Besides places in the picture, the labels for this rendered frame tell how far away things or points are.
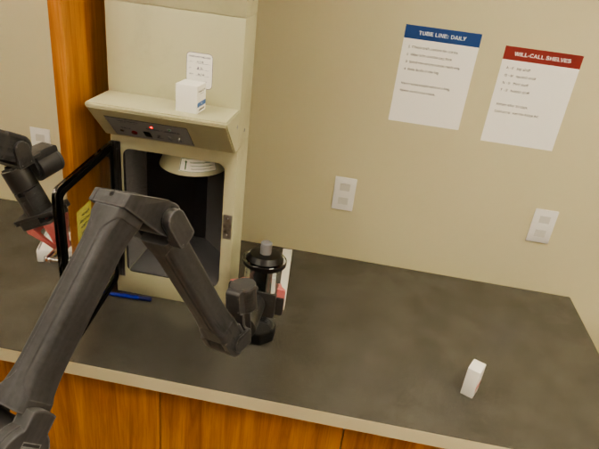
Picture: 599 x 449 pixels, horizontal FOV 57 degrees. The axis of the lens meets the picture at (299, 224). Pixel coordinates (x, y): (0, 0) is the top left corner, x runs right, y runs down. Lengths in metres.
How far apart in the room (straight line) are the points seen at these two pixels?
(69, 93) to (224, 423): 0.85
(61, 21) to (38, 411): 0.81
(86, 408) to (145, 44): 0.91
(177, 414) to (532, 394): 0.88
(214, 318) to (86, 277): 0.35
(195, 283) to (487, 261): 1.15
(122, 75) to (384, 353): 0.95
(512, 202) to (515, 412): 0.67
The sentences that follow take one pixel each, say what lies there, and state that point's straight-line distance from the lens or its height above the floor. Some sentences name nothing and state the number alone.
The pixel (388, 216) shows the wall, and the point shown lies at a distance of 1.82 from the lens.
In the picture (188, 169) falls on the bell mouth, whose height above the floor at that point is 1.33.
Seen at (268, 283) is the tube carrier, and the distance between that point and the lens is 1.35.
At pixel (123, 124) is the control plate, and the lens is 1.33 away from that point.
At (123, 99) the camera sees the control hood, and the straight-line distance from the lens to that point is 1.33.
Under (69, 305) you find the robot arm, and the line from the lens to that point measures 0.83.
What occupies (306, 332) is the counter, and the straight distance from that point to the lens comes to 1.51.
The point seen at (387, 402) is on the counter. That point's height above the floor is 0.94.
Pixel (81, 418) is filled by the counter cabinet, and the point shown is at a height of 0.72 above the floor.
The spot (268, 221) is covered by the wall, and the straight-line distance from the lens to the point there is 1.88.
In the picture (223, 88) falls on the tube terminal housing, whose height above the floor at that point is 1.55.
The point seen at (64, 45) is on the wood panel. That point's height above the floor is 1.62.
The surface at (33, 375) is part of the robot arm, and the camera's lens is 0.84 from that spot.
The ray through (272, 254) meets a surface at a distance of 1.36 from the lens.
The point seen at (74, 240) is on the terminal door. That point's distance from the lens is 1.28.
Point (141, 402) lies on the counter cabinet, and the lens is 1.48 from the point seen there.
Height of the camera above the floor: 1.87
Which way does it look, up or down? 27 degrees down
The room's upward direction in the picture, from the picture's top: 7 degrees clockwise
